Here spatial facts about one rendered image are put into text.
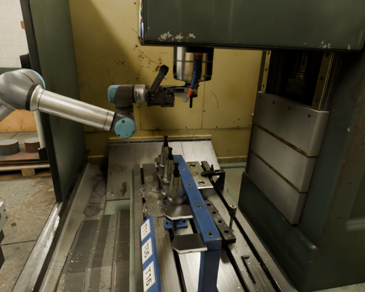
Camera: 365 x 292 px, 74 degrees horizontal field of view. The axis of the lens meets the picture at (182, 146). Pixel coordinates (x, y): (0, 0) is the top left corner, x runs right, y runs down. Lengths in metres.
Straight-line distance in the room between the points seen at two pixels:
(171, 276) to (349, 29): 0.94
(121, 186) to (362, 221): 1.41
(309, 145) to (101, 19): 1.59
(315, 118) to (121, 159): 1.45
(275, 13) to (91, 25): 1.48
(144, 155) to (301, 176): 1.29
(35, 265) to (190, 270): 0.62
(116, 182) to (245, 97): 1.30
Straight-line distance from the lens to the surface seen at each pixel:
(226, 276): 0.95
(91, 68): 2.03
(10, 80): 0.99
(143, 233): 1.03
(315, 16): 0.84
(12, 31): 5.75
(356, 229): 1.27
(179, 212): 0.65
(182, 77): 0.96
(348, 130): 1.00
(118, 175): 1.91
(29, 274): 1.19
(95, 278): 1.14
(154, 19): 0.68
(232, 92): 2.19
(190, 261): 0.97
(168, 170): 0.76
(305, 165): 1.10
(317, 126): 1.04
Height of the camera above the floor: 1.61
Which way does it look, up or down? 21 degrees down
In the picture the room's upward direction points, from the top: 2 degrees clockwise
